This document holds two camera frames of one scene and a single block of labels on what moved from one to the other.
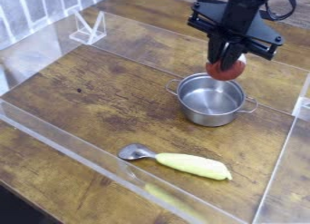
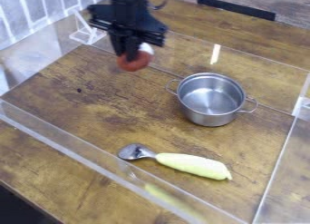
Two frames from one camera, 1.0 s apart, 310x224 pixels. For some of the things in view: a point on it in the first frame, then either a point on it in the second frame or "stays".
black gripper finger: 216,44 -> 119,41
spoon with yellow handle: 191,164 stays
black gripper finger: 229,54 -> 132,47
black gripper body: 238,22 -> 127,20
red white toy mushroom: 231,73 -> 140,60
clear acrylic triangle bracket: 88,34 stays
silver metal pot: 211,101 stays
